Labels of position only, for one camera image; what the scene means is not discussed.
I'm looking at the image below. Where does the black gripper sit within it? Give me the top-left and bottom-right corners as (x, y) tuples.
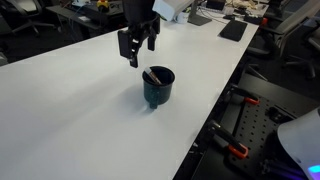
(117, 0), (161, 69)

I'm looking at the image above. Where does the marker with white cap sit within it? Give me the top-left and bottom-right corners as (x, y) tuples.
(144, 66), (164, 85)

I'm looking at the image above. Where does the dark teal mug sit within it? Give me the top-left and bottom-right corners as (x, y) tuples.
(142, 65), (176, 110)

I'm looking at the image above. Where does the white round container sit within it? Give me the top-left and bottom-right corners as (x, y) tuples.
(174, 12), (190, 25)

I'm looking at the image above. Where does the yellow toy object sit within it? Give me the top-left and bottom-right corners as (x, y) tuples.
(96, 0), (111, 10)

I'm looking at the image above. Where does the dark background desk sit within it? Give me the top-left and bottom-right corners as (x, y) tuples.
(45, 0), (129, 40)

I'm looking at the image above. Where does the black flat pad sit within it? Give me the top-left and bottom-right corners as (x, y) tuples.
(218, 19), (249, 43)

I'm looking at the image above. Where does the black box with red end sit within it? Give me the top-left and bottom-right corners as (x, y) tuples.
(243, 13), (269, 27)

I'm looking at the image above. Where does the black office chair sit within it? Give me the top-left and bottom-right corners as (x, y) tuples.
(0, 0), (57, 37)

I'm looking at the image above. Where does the black perforated mounting board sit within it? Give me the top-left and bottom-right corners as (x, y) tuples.
(191, 92), (320, 180)

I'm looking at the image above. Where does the grey office chair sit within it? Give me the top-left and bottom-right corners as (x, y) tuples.
(245, 0), (320, 80)

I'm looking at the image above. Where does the white rounded device housing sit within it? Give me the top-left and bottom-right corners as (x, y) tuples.
(276, 107), (320, 180)

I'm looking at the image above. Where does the black clamp with orange handle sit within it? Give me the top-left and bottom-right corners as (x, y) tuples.
(206, 120), (250, 159)
(223, 84), (261, 107)

